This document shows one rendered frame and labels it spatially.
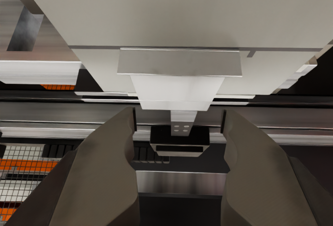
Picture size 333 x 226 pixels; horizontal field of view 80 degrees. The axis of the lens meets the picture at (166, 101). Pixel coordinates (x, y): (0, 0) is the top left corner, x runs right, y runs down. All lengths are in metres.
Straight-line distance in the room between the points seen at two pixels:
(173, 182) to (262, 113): 0.35
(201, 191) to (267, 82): 0.12
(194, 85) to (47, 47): 0.17
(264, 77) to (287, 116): 0.35
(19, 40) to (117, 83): 0.15
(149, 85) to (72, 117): 0.35
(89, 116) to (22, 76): 0.23
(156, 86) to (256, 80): 0.09
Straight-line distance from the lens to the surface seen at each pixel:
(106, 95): 0.26
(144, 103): 0.25
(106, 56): 0.17
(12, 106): 0.62
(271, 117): 0.52
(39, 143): 0.72
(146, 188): 0.22
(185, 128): 0.34
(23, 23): 0.33
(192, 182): 0.22
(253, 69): 0.18
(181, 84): 0.19
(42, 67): 0.28
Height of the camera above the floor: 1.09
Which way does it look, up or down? 22 degrees down
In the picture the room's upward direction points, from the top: 178 degrees counter-clockwise
